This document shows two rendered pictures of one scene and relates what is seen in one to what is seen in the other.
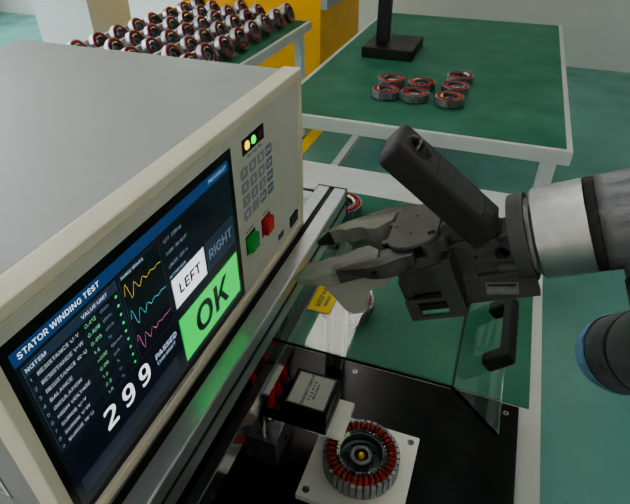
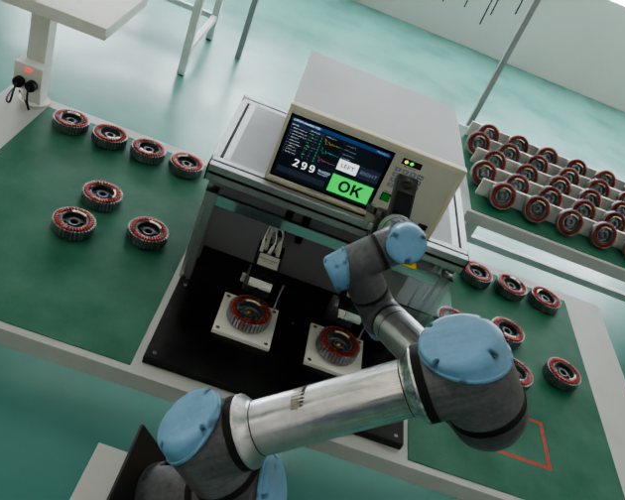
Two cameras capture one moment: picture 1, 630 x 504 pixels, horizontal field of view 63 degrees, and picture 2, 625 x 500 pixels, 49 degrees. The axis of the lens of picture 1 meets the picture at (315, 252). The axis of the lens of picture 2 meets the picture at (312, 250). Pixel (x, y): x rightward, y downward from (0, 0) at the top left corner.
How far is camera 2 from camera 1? 1.31 m
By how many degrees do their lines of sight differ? 51
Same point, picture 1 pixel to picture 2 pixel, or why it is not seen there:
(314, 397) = not seen: hidden behind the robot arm
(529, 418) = (400, 457)
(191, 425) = (305, 197)
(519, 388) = (423, 458)
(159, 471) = (288, 190)
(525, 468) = (361, 443)
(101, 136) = (379, 122)
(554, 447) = not seen: outside the picture
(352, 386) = (385, 357)
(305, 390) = not seen: hidden behind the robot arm
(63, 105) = (397, 116)
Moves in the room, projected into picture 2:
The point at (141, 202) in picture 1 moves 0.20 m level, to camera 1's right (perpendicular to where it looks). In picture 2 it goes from (346, 127) to (370, 176)
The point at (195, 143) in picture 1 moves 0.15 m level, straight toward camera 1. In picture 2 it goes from (382, 137) to (327, 132)
